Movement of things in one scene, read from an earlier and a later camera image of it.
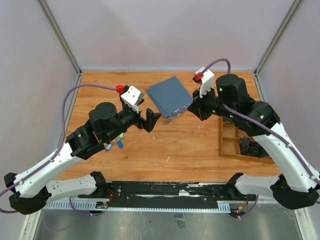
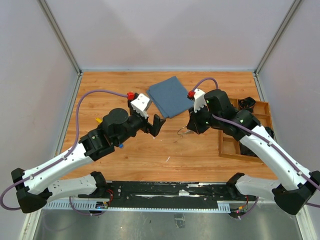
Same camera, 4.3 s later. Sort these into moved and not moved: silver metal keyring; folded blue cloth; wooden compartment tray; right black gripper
Moved: silver metal keyring; right black gripper
Not moved: folded blue cloth; wooden compartment tray
